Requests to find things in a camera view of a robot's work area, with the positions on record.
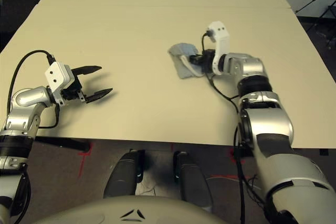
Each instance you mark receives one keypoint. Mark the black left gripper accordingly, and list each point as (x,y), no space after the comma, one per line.
(73,90)

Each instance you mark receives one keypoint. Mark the grey robot torso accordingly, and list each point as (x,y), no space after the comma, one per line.
(105,211)

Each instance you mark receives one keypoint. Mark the grey robot left leg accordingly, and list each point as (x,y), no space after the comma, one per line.
(122,174)

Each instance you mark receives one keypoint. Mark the grey-blue rag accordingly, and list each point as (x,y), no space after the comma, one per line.
(181,69)

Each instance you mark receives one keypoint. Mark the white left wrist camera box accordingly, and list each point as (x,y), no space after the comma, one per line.
(56,73)

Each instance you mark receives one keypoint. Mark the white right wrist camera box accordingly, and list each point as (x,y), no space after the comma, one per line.
(220,31)

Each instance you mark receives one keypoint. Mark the grey robot right leg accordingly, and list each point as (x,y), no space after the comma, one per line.
(191,179)

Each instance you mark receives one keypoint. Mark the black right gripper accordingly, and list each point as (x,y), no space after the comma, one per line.
(207,61)

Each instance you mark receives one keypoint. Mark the black foam floor mat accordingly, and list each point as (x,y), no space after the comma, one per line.
(13,11)

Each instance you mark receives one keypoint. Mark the grey robot leg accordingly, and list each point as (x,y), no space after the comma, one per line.
(191,179)
(122,174)

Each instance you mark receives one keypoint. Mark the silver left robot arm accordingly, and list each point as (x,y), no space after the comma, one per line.
(26,98)

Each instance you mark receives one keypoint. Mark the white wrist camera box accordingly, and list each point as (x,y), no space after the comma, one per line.
(56,73)
(220,31)

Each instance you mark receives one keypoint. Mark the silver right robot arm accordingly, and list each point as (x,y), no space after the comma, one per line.
(252,66)

